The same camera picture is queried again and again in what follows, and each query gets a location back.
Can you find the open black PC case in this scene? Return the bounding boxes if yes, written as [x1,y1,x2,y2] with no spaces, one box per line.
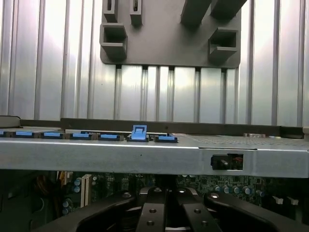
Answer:
[0,115,309,232]

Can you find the grey plastic parts rack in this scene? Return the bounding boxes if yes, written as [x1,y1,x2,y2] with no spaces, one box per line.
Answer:
[99,0,242,70]

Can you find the white expansion slot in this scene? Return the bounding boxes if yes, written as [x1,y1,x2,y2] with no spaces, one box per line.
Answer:
[80,173,93,209]

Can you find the black RAM slot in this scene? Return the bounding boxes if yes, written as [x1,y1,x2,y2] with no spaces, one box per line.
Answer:
[271,195,285,218]
[287,195,301,218]

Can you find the yellow power wires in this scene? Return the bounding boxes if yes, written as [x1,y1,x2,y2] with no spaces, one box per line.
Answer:
[36,171,74,195]

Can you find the green motherboard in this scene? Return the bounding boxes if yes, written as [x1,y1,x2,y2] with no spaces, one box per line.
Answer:
[31,170,309,219]

